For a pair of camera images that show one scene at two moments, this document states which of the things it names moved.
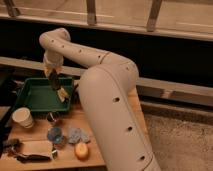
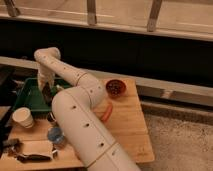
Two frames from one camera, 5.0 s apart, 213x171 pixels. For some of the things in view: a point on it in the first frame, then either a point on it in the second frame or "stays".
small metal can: (52, 116) stays
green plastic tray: (39, 95) stays
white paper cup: (23, 116) stays
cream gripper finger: (59, 70) to (51, 83)
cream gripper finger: (47, 72) to (41, 84)
